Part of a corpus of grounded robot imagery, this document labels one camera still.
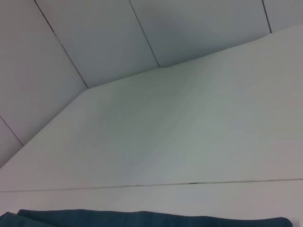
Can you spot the teal blue shirt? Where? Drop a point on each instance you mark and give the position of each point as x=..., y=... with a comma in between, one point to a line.
x=142, y=220

